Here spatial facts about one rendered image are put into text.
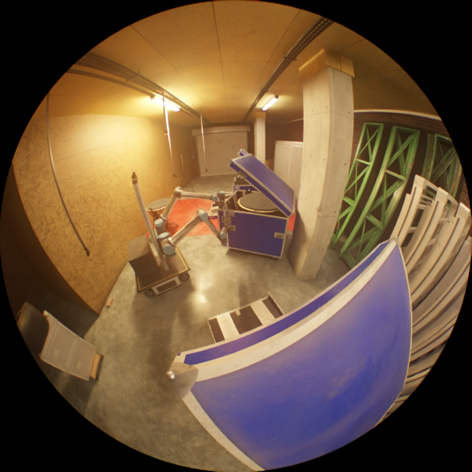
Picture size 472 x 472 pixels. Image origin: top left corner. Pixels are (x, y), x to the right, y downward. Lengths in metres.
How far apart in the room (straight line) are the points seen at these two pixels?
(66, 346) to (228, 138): 10.08
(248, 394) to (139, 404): 2.17
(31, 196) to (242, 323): 3.34
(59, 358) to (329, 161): 3.85
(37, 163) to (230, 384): 2.83
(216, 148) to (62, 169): 8.24
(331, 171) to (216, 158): 8.36
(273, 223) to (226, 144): 7.71
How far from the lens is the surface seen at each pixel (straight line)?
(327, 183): 1.82
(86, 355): 2.75
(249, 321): 2.16
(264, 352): 0.30
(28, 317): 2.30
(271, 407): 0.40
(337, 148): 1.83
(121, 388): 2.61
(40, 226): 2.62
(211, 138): 9.61
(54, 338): 2.42
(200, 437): 2.23
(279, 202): 2.18
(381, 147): 3.80
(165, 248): 1.91
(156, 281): 2.48
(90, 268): 3.06
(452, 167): 3.02
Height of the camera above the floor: 2.02
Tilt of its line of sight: 35 degrees down
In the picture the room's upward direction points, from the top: 3 degrees counter-clockwise
